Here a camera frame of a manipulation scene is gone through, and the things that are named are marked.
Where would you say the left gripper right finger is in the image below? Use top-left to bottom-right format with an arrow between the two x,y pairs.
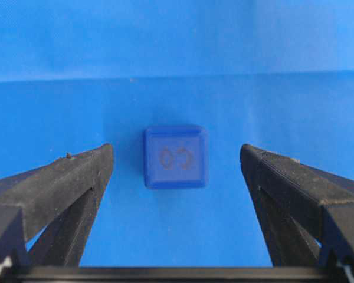
240,144 -> 354,266

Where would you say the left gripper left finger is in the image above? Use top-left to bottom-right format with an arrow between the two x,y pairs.
0,143 -> 114,266

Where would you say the blue cube block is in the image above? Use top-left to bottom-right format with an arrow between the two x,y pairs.
143,125 -> 209,189

